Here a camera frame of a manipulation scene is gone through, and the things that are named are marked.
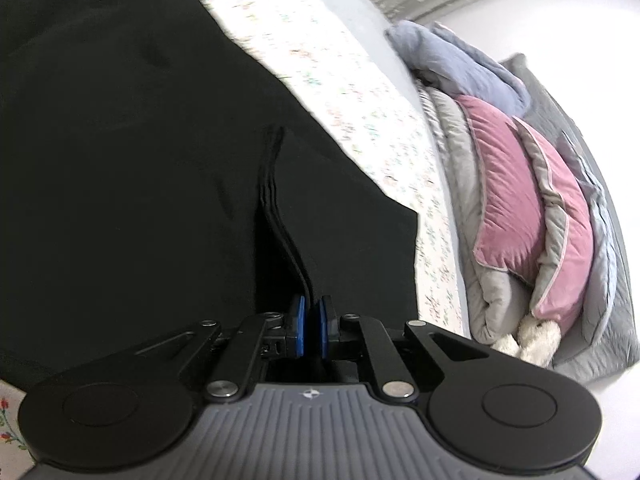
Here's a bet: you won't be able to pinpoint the pink quilt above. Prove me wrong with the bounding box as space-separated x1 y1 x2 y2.
456 94 597 322

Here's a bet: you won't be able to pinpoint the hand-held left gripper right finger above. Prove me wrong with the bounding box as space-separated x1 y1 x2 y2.
320 294 492 404

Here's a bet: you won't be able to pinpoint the blue-grey blanket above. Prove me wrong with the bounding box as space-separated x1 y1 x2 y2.
384 21 532 117

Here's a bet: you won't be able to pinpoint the white plush toy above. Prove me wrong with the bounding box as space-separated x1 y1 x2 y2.
492 319 562 368

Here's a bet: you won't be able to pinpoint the black pants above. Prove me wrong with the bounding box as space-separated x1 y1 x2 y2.
0 0 420 397

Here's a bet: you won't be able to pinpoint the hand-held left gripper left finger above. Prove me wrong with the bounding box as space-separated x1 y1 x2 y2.
131 295 307 404

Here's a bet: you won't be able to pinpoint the floral printed bed sheet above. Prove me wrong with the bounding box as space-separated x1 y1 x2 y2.
0 0 472 467

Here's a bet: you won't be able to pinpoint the grey quilted pillow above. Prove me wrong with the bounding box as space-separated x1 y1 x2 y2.
500 52 640 382

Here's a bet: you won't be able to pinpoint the grey quilt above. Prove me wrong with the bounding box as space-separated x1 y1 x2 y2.
417 85 622 357

